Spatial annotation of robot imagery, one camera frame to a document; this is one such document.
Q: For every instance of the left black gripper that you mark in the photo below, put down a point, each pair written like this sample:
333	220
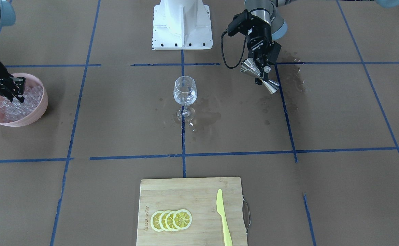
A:
258	37

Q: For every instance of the steel double jigger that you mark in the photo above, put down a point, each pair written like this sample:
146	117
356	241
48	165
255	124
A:
250	68

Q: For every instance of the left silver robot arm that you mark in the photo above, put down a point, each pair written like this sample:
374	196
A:
267	10

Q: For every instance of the clear ice cubes pile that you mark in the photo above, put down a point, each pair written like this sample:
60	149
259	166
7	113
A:
15	110

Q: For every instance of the clear wine glass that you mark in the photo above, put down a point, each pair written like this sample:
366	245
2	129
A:
185	94

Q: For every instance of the pink bowl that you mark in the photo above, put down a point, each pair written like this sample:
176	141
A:
31	81

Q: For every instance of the bamboo cutting board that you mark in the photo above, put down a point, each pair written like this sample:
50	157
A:
198	195

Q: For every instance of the yellow plastic knife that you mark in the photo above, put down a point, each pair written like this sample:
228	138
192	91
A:
221	211

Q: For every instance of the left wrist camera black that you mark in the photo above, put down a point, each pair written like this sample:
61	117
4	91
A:
240	24

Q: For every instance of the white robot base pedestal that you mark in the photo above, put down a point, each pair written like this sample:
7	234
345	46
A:
182	25

